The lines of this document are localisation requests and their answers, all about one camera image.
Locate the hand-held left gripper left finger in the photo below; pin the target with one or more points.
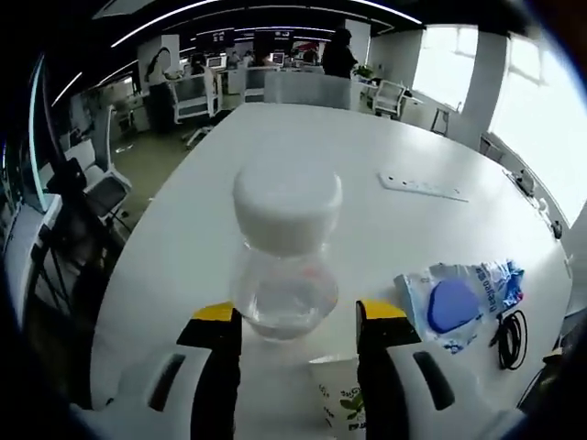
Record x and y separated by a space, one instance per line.
220 362

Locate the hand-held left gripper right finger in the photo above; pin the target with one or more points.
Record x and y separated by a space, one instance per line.
385 339

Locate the white paper cup green print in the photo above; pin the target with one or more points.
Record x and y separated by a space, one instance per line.
335 389

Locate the blue white plastic package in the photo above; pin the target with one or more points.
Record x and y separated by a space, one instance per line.
458 344

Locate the blue rounded pad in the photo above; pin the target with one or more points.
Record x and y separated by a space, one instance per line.
454 307

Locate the clear plastic bottle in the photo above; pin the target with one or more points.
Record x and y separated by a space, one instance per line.
284 293

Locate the white table cover plate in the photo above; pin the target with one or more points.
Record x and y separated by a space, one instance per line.
413 183

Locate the white office chair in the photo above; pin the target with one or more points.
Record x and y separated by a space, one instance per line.
107 192
390 98
195 96

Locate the black mouse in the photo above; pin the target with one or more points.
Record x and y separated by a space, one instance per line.
557 230

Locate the white table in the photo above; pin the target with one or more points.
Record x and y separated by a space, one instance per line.
298 137

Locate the green potted plant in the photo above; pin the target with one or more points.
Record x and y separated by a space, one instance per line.
363 72

